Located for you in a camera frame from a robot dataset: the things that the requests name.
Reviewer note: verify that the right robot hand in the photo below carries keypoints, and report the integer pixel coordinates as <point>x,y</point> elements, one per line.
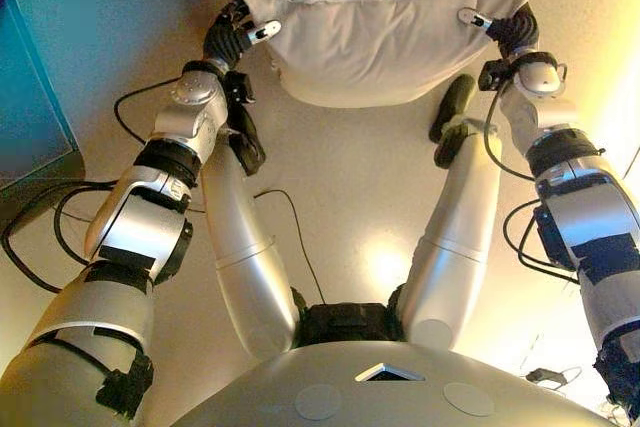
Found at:
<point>517,27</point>

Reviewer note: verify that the black robot pelvis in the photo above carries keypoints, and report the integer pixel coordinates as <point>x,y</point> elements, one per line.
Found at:
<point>345,322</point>

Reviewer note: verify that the silver robot leg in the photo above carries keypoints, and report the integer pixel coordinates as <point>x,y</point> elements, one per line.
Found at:
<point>240,227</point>
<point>460,227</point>

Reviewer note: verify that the silver robot torso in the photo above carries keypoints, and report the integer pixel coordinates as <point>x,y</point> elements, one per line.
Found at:
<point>350,397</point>

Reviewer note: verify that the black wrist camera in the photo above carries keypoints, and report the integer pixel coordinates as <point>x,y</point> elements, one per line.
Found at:
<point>237,87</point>
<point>492,72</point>

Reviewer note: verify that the dark robot foot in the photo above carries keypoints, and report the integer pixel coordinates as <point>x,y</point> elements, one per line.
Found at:
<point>247,142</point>
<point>457,97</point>

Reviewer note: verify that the left dark robot foot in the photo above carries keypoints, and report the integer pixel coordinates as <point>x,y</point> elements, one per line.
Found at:
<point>247,142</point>

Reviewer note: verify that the right silver robot leg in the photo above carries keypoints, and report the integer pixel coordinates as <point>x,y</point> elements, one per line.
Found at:
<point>460,227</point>

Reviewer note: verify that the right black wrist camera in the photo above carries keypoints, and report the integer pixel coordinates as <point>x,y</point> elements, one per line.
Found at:
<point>492,72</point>

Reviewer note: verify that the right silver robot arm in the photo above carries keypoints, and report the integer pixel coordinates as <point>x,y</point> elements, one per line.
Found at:
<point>590,217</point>

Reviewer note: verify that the left silver robot leg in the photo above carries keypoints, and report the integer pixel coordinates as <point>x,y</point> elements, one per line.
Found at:
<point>240,227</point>

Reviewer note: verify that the white cushion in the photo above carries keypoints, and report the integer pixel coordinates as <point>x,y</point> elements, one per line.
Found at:
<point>375,57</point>

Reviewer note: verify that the right dark robot foot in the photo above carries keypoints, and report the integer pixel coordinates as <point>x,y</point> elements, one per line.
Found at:
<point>457,97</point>

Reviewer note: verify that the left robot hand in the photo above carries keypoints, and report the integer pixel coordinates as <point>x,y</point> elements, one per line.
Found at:
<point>225,42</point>

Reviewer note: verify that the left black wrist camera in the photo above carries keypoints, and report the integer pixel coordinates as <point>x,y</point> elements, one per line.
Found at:
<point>237,87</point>

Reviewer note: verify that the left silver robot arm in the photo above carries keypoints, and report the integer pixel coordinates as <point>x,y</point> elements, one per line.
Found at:
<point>135,227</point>

